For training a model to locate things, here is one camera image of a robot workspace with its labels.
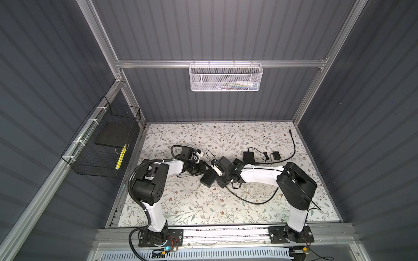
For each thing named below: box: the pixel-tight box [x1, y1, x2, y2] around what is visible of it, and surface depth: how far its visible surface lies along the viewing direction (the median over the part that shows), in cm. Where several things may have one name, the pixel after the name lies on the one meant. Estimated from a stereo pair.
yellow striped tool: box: [115, 144, 127, 171], surface depth 71 cm
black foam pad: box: [94, 119, 135, 148], surface depth 77 cm
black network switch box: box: [199, 167, 219, 188], surface depth 93 cm
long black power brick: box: [242, 151, 256, 165], surface depth 102 cm
